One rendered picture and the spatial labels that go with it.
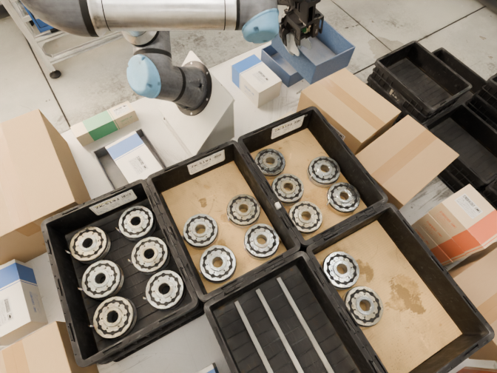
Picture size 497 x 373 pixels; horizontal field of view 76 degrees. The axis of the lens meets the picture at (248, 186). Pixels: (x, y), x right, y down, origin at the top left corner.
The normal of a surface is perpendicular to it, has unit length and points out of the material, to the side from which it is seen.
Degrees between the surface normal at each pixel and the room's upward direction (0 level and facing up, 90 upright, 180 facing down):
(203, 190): 0
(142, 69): 52
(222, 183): 0
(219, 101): 47
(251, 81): 0
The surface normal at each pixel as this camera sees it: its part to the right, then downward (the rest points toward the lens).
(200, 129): -0.58, 0.07
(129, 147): 0.02, -0.45
